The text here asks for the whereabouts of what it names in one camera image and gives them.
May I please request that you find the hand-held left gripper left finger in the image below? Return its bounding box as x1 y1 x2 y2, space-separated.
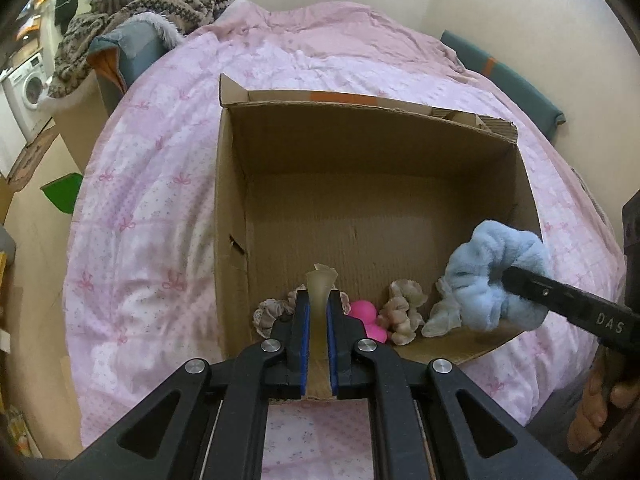
60 290 313 480

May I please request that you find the teal cushion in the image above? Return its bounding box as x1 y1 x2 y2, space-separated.
440 30 567 142

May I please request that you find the black hanging garment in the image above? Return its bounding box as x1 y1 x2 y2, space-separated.
54 0 81 27

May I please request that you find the pink squishy toy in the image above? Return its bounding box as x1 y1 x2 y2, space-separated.
347 299 392 345

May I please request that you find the patterned knit blanket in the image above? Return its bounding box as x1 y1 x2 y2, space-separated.
47 0 236 99

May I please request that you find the patterned floor mat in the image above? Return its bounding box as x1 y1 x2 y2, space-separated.
5 119 59 192

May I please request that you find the green bag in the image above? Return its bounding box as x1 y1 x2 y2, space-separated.
40 172 84 217

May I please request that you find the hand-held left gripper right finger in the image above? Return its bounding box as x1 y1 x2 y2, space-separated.
325 291 576 480

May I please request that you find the cream ruffled scrunchie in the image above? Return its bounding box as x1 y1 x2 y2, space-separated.
377 279 429 347

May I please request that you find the white washing machine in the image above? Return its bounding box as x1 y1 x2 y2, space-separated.
0 50 52 137

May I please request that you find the light blue plush scrunchie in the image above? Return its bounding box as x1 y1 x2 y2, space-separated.
444 218 555 334

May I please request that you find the person's right hand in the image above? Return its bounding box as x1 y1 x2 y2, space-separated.
567 345 640 457

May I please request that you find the brown cardboard box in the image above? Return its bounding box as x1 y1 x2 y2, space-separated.
214 72 546 403

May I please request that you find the brown lace scrunchie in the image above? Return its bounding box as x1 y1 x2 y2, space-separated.
252 284 302 342

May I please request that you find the pink printed duvet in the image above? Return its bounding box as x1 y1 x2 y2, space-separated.
62 2 628 461

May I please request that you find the person's grey trouser leg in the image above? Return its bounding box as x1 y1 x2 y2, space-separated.
522 360 601 480

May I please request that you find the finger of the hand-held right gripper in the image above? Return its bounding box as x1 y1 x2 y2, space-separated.
500 265 598 333

